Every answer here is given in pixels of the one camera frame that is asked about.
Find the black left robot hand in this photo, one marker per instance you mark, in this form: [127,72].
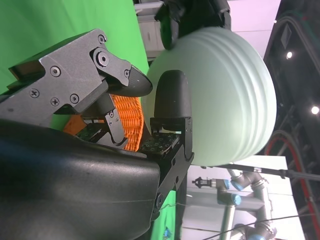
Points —
[195,17]

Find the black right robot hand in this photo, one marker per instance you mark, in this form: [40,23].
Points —
[75,187]

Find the grey round bowl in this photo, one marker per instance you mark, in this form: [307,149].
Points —
[225,95]

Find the silver blue background robot arm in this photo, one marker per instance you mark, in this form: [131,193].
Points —
[250,197]

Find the orange wicker basket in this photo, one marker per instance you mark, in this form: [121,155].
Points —
[130,117]

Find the grey drawer cabinet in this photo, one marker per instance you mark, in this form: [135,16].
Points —
[150,30]

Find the green tablecloth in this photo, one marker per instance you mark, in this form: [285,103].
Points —
[62,20]

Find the thin black rod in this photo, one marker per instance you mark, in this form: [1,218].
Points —
[275,172]

